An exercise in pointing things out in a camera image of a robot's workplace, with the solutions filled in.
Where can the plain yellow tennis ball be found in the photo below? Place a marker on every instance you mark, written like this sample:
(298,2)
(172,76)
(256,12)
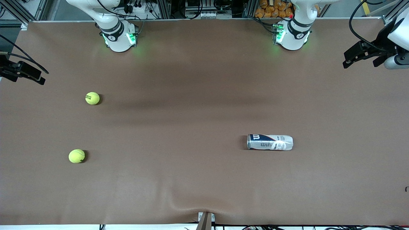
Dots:
(76,156)

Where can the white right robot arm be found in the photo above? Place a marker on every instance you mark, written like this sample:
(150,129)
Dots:
(118,41)

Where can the tennis ball with black print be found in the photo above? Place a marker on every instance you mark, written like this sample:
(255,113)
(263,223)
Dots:
(92,98)

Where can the aluminium frame with diagonal strut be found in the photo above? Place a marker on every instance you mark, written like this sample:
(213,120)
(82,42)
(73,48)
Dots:
(388,19)
(19,14)

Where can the white connector block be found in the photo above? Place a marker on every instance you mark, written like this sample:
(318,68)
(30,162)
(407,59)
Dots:
(204,15)

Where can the pile of orange objects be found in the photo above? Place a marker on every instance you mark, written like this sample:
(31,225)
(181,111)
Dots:
(271,9)

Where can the white blue tennis ball can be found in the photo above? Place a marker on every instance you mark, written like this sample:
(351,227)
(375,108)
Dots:
(271,142)

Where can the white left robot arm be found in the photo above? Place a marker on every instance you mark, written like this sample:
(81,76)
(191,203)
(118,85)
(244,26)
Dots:
(292,38)

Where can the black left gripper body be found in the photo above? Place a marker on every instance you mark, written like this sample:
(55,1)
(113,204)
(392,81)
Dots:
(381,43)

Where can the aluminium frame post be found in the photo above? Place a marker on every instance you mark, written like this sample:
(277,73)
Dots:
(163,8)
(249,8)

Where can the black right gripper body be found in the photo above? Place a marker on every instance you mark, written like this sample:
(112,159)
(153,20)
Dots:
(7,68)

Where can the white power strip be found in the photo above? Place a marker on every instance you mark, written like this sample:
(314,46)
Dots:
(135,8)

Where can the brown table mat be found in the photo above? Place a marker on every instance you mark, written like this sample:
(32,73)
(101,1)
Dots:
(204,80)

